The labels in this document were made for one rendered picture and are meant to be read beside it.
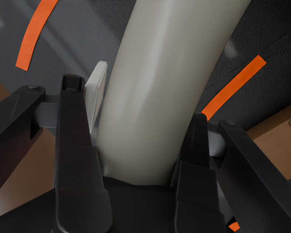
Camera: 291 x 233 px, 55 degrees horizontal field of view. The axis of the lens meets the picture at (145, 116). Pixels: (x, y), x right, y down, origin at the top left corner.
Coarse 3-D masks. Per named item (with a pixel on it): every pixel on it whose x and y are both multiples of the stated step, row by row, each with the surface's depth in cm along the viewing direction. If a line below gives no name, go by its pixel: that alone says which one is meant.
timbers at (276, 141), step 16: (288, 112) 104; (256, 128) 109; (272, 128) 103; (288, 128) 102; (256, 144) 105; (272, 144) 105; (288, 144) 104; (272, 160) 107; (288, 160) 107; (288, 176) 110
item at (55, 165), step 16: (64, 80) 15; (80, 80) 15; (64, 96) 14; (80, 96) 14; (64, 112) 12; (80, 112) 13; (64, 128) 11; (80, 128) 11; (64, 144) 10; (80, 144) 10; (64, 160) 8; (80, 160) 8; (96, 160) 8; (64, 176) 7; (80, 176) 8; (96, 176) 8; (64, 192) 6; (80, 192) 7; (96, 192) 7; (64, 208) 6; (80, 208) 6; (96, 208) 6; (64, 224) 6; (80, 224) 6; (96, 224) 6; (112, 224) 6
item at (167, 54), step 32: (160, 0) 7; (192, 0) 7; (224, 0) 7; (128, 32) 8; (160, 32) 7; (192, 32) 7; (224, 32) 8; (128, 64) 8; (160, 64) 8; (192, 64) 8; (128, 96) 8; (160, 96) 8; (192, 96) 8; (128, 128) 8; (160, 128) 8; (128, 160) 9; (160, 160) 9
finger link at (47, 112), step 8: (48, 96) 15; (56, 96) 15; (40, 104) 14; (48, 104) 14; (56, 104) 14; (40, 112) 14; (48, 112) 14; (56, 112) 15; (32, 120) 14; (40, 120) 14; (48, 120) 15; (56, 120) 15
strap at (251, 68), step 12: (48, 0) 95; (36, 12) 97; (48, 12) 97; (36, 24) 98; (24, 36) 100; (36, 36) 100; (24, 48) 102; (24, 60) 103; (252, 60) 100; (240, 72) 102; (252, 72) 102; (228, 84) 104; (240, 84) 104; (216, 96) 106; (228, 96) 106; (204, 108) 108; (216, 108) 108
